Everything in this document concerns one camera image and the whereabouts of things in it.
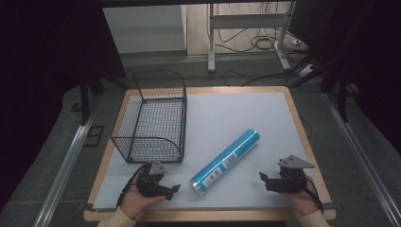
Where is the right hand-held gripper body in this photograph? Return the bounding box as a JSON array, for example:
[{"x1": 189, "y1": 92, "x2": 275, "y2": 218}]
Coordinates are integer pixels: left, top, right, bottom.
[{"x1": 265, "y1": 153, "x2": 316, "y2": 194}]

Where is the black floor plate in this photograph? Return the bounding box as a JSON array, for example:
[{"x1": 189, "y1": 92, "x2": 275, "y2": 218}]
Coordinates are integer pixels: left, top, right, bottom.
[{"x1": 83, "y1": 125, "x2": 105, "y2": 148}]

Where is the person's right hand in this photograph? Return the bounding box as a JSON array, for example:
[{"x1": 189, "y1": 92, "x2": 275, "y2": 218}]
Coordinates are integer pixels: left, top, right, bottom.
[{"x1": 279, "y1": 177, "x2": 320, "y2": 218}]

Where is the tangle of black floor cables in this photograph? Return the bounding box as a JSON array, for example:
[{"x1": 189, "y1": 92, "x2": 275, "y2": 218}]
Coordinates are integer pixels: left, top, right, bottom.
[{"x1": 217, "y1": 2, "x2": 304, "y2": 54}]

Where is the aluminium floor rail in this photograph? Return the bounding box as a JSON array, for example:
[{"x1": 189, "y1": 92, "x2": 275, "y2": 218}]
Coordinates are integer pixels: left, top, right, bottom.
[
  {"x1": 32, "y1": 103, "x2": 102, "y2": 227},
  {"x1": 323, "y1": 92, "x2": 401, "y2": 227}
]

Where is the white power strip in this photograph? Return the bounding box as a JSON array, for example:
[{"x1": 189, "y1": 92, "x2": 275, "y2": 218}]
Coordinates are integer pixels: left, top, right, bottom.
[{"x1": 297, "y1": 63, "x2": 317, "y2": 79}]

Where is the black wire mesh basket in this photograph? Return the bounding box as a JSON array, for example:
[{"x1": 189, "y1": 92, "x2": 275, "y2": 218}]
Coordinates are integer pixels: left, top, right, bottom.
[{"x1": 110, "y1": 69, "x2": 188, "y2": 165}]

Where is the white metal desk frame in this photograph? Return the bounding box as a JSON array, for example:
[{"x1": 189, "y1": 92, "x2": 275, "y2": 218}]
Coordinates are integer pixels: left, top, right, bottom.
[{"x1": 206, "y1": 2, "x2": 297, "y2": 73}]

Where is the blue cylindrical tube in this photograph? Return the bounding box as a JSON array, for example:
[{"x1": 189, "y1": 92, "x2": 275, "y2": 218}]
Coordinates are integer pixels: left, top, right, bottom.
[{"x1": 187, "y1": 128, "x2": 261, "y2": 197}]

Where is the white board with wooden frame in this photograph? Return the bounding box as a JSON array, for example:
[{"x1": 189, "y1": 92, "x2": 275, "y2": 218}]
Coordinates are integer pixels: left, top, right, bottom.
[{"x1": 92, "y1": 91, "x2": 314, "y2": 212}]

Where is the black metal stand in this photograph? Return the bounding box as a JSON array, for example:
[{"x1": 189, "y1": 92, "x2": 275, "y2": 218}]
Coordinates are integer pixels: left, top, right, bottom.
[
  {"x1": 78, "y1": 71, "x2": 129, "y2": 126},
  {"x1": 320, "y1": 62, "x2": 360, "y2": 123}
]

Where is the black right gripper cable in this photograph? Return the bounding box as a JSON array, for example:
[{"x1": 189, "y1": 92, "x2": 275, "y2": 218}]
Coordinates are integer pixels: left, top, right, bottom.
[{"x1": 303, "y1": 175, "x2": 325, "y2": 214}]

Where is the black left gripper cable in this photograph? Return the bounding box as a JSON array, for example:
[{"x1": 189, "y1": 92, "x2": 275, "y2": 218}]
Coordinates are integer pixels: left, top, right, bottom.
[{"x1": 115, "y1": 163, "x2": 151, "y2": 209}]

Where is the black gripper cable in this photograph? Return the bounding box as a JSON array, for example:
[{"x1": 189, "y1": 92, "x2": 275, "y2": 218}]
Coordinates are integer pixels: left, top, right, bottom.
[
  {"x1": 115, "y1": 163, "x2": 151, "y2": 209},
  {"x1": 303, "y1": 175, "x2": 325, "y2": 214}
]

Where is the dark curtain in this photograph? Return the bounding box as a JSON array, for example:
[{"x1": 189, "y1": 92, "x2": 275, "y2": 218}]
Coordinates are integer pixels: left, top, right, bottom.
[
  {"x1": 0, "y1": 0, "x2": 128, "y2": 212},
  {"x1": 288, "y1": 0, "x2": 401, "y2": 155}
]

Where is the person's left hand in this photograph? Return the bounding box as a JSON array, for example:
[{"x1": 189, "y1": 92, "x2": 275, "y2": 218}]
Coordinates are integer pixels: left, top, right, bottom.
[{"x1": 119, "y1": 174, "x2": 167, "y2": 220}]

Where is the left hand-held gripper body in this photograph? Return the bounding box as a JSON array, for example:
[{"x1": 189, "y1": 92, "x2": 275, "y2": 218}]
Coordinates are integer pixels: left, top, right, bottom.
[{"x1": 135, "y1": 161, "x2": 173, "y2": 199}]

